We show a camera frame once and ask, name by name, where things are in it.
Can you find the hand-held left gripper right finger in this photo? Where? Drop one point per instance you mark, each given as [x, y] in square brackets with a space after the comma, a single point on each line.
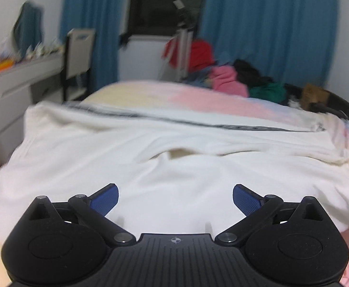
[246, 200]

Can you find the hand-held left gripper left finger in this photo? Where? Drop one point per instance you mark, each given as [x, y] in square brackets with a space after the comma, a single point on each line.
[104, 198]

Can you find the white clothes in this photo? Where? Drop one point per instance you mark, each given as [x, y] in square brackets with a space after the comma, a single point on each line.
[132, 149]

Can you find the black armchair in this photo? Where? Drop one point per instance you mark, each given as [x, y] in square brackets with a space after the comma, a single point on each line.
[340, 103]

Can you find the brown paper bag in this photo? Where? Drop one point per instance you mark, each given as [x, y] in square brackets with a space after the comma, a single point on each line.
[313, 97]

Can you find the green garment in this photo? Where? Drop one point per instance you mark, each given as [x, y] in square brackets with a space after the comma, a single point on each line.
[267, 91]

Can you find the pink garment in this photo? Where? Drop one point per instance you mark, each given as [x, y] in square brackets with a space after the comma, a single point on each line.
[226, 79]

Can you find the pastel tie-dye bed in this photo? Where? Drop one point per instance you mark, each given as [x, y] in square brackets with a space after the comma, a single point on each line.
[168, 94]

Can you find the black garment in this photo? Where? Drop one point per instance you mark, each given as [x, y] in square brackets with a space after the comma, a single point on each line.
[249, 70]

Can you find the white dressing table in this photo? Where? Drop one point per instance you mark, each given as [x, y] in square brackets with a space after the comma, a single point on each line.
[10, 95]

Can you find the white and black chair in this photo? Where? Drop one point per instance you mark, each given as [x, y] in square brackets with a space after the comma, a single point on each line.
[79, 53]

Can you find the blue curtain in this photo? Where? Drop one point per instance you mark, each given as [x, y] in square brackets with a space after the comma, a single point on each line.
[93, 21]
[267, 21]

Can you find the red garment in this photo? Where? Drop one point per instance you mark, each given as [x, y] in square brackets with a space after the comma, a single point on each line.
[201, 53]

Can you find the black curtain tieback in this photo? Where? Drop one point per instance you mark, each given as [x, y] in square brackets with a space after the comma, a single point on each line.
[124, 40]

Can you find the tripod with phone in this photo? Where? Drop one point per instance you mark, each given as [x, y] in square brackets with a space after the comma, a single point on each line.
[183, 41]

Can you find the wavy-edged mirror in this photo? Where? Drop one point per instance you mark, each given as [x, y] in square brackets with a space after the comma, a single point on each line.
[28, 30]

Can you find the dark window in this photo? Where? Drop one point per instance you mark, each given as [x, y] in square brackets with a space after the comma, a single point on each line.
[162, 6]

